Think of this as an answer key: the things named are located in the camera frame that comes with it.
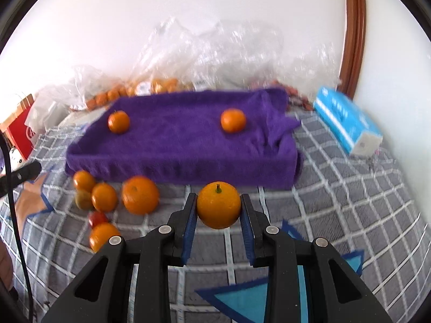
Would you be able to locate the oval yellow orange fruit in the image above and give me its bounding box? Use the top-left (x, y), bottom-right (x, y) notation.
top-left (73, 170), bottom-right (96, 192)

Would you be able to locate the large orange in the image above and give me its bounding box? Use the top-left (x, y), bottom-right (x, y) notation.
top-left (121, 176), bottom-right (160, 215)

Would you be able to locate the yellow green fruit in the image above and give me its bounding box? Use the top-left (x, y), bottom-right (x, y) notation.
top-left (75, 189), bottom-right (93, 211)

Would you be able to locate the small red tomato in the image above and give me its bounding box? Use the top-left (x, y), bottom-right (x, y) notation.
top-left (88, 211), bottom-right (110, 229)

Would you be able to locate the small orange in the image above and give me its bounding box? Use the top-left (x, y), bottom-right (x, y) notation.
top-left (221, 108), bottom-right (247, 134)
top-left (91, 182), bottom-right (118, 213)

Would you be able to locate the medium orange with stem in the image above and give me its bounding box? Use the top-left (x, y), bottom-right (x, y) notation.
top-left (107, 111), bottom-right (131, 134)

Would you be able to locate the person's left hand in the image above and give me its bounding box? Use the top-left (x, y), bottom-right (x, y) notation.
top-left (0, 240), bottom-right (13, 291)

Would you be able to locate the white patterned plush toy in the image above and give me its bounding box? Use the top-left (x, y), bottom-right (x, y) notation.
top-left (9, 147), bottom-right (25, 171)

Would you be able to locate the red paper gift bag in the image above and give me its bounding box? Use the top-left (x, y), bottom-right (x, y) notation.
top-left (1, 94), bottom-right (35, 160)

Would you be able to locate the white plastic shopping bag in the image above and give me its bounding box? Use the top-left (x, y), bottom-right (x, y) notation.
top-left (25, 86), bottom-right (80, 134)

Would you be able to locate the clear bag of oranges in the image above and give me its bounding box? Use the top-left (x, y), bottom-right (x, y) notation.
top-left (67, 69), bottom-right (136, 112)

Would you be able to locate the purple towel covered tray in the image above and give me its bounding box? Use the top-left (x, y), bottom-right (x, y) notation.
top-left (65, 88), bottom-right (302, 189)

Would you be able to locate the grey checked blanket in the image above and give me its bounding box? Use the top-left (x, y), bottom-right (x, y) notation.
top-left (1, 110), bottom-right (430, 322)

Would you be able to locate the blue tissue pack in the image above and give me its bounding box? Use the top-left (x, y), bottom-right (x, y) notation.
top-left (313, 87), bottom-right (383, 157)

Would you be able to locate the clear bag of kumquats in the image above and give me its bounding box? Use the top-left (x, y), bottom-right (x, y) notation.
top-left (128, 17), bottom-right (221, 96)

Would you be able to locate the clear bag of red fruit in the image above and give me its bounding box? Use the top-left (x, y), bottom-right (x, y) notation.
top-left (197, 20), bottom-right (341, 102)

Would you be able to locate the brown wooden door frame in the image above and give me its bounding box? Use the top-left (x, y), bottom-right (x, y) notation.
top-left (338, 0), bottom-right (367, 99)

